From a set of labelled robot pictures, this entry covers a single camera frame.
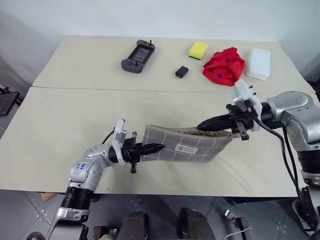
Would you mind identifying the white cable on floor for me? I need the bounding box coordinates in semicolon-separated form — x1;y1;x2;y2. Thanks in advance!
224;226;254;240

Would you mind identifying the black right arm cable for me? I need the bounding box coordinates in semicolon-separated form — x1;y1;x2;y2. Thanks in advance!
251;116;311;208

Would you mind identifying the dark rounded shape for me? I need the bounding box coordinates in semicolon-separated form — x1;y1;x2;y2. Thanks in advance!
120;210;151;240
178;207;214;240

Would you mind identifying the small black box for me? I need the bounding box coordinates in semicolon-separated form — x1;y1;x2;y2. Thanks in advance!
174;65;190;79

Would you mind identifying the black robot stand base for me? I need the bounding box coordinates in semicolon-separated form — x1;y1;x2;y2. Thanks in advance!
291;184;320;232

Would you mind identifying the red cloth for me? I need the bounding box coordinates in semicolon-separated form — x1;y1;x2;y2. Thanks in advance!
202;46;247;88

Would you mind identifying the brown cardboard piece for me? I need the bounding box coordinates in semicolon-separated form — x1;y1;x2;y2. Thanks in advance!
39;191;57;202

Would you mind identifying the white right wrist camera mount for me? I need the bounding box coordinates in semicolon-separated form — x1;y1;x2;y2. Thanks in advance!
229;79;263;133

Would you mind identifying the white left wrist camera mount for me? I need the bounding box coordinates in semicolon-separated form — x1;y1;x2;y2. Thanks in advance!
110;119;130;166

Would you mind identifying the white rectangular box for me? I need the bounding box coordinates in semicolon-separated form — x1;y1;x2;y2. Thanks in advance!
244;47;272;81

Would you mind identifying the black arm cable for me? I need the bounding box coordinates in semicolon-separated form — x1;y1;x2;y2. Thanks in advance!
101;129;118;146
251;116;311;208

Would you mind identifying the grey handheld game controller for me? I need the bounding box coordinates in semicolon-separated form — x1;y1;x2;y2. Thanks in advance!
121;38;156;74

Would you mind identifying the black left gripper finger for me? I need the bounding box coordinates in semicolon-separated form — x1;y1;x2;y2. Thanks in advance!
136;143;166;151
136;149;163;157

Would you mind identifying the grey plaid pouch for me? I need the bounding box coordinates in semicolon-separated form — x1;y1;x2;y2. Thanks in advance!
139;124;234;164

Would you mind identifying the yellow sponge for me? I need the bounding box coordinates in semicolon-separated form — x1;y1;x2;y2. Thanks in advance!
187;40;210;61

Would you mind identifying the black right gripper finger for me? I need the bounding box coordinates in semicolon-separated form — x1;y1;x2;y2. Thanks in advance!
196;122;234;131
199;114;234;125

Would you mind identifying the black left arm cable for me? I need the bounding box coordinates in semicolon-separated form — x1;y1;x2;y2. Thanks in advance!
101;129;118;146

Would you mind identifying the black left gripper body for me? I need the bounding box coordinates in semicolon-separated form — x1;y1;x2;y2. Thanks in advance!
121;130;143;175

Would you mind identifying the black equipment beside table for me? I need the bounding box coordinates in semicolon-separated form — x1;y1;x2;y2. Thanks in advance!
0;84;23;117

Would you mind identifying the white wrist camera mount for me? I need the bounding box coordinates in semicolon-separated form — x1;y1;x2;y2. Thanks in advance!
229;79;263;133
110;119;130;166

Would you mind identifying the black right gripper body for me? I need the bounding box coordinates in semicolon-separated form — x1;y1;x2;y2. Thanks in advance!
226;103;256;141

